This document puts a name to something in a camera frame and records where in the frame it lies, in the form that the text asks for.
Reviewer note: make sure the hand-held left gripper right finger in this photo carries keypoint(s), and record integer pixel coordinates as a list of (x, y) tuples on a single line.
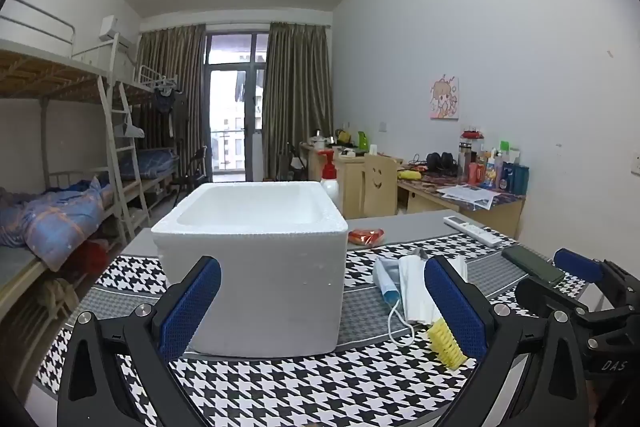
[(452, 307)]

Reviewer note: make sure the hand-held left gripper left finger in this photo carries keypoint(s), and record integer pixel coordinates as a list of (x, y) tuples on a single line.
[(192, 307)]

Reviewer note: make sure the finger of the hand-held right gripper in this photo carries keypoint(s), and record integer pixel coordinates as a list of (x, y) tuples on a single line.
[(545, 297), (577, 264)]

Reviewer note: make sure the white foam box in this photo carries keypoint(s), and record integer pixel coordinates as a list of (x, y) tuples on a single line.
[(250, 282)]

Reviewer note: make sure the blue face mask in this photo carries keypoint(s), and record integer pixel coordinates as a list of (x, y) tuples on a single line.
[(385, 279)]

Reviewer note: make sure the dark green phone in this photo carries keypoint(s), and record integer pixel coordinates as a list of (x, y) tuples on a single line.
[(532, 264)]

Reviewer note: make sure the yellow ribbed sponge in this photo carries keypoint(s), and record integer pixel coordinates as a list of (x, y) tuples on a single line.
[(447, 349)]

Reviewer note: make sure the white remote control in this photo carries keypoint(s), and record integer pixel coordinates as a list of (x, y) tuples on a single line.
[(472, 231)]

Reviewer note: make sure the red snack packet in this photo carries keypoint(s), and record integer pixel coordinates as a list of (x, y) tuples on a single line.
[(366, 237)]

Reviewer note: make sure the red cloth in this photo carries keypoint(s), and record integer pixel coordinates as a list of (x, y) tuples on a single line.
[(92, 257)]

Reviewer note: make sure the white paper sheets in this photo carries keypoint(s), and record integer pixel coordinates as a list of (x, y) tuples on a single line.
[(470, 196)]

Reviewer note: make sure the cluster of toiletry bottles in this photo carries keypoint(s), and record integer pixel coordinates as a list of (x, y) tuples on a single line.
[(500, 172)]

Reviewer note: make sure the colourful desk mat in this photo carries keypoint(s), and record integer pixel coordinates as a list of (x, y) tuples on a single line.
[(430, 182)]

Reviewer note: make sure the houndstooth table mat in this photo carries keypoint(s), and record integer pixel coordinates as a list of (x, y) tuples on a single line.
[(300, 387)]

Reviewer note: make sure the beige cloth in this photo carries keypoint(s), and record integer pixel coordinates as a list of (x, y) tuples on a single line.
[(57, 294)]

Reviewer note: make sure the wooden chair smiley cutout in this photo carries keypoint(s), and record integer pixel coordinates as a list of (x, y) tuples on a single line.
[(380, 192)]

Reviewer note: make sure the yellow packet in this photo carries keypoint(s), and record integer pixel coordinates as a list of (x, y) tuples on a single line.
[(409, 175)]

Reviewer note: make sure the black folding chair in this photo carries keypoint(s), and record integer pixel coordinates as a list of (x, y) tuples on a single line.
[(192, 167)]

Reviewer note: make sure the black headphones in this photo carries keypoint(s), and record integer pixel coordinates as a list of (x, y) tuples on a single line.
[(441, 162)]

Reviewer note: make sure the dark blue plaid blanket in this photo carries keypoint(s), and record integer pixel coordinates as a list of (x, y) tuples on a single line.
[(155, 162)]

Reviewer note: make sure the blue checked quilt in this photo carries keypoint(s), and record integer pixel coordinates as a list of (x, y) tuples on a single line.
[(55, 217)]

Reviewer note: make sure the white bed ladder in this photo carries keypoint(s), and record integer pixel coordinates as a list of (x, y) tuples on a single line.
[(120, 157)]

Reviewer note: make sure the white pump bottle red top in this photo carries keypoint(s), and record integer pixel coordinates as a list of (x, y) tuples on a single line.
[(330, 187)]

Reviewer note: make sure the black folded stand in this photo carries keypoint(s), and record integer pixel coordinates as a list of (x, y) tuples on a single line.
[(290, 162)]

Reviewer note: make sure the green jug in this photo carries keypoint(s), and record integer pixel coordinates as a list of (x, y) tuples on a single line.
[(362, 142)]

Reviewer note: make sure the glass balcony door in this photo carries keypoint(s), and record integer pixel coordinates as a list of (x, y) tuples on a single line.
[(232, 117)]

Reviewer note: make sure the dark hanging clothes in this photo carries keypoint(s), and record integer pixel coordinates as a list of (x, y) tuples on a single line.
[(170, 112)]

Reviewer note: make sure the yellow kettle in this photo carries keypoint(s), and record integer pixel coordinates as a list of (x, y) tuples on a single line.
[(343, 137)]

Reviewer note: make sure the white pot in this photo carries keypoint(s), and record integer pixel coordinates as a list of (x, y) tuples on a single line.
[(319, 141)]

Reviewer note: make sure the white metal bunk bed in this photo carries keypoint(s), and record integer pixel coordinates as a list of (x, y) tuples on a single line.
[(50, 67), (150, 84)]

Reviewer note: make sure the brown curtain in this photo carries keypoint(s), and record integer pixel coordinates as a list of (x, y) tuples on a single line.
[(297, 97), (170, 57)]

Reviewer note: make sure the white air conditioner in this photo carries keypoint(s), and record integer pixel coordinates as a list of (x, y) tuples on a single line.
[(112, 29)]

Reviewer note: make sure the wall socket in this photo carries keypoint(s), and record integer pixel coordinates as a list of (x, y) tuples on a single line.
[(636, 163)]

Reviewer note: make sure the wall poster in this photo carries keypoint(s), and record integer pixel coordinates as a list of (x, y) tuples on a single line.
[(444, 98)]

